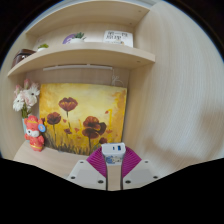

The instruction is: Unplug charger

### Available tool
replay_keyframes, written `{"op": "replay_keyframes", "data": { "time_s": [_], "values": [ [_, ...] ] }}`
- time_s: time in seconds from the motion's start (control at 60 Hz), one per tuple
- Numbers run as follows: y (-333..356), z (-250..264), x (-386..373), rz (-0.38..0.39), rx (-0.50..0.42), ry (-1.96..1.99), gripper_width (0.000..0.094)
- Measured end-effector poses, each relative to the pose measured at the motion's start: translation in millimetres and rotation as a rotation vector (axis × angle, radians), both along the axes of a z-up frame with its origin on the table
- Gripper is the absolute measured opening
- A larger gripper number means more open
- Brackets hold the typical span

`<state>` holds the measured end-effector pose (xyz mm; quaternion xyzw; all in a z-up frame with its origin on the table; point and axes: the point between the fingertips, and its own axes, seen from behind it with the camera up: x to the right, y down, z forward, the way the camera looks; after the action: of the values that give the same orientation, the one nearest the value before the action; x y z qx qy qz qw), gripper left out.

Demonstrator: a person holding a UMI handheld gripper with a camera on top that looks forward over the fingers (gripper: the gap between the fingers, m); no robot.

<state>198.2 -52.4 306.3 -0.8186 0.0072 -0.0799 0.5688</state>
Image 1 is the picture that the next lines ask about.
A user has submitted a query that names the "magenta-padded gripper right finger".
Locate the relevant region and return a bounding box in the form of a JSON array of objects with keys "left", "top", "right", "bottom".
[{"left": 120, "top": 147, "right": 161, "bottom": 191}]

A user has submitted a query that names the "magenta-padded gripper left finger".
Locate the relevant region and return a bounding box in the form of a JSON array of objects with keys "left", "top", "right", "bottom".
[{"left": 66, "top": 146, "right": 108, "bottom": 191}]

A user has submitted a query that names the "white block charger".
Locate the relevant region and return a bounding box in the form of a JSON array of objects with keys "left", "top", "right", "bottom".
[{"left": 101, "top": 142, "right": 127, "bottom": 166}]

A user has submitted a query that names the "red plush toy figure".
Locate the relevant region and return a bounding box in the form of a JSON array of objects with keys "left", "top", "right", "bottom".
[{"left": 23, "top": 115, "right": 47, "bottom": 153}]

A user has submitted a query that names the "yellow poppy flower painting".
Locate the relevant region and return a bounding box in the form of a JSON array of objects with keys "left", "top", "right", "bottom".
[{"left": 38, "top": 83, "right": 128, "bottom": 157}]

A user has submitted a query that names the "pale blue vase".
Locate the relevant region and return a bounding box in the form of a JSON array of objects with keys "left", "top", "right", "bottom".
[{"left": 21, "top": 116, "right": 29, "bottom": 135}]

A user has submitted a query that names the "pink and white flower bouquet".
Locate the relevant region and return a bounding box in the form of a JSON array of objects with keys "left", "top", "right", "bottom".
[{"left": 12, "top": 78, "right": 41, "bottom": 119}]

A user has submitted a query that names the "white light bar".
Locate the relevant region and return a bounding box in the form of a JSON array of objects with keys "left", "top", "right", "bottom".
[{"left": 42, "top": 63, "right": 114, "bottom": 72}]

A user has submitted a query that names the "light wooden shelf unit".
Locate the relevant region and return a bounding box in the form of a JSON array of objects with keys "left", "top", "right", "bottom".
[{"left": 7, "top": 0, "right": 156, "bottom": 78}]

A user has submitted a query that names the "thin white cable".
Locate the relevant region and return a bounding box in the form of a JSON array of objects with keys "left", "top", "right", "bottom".
[{"left": 111, "top": 74, "right": 126, "bottom": 88}]

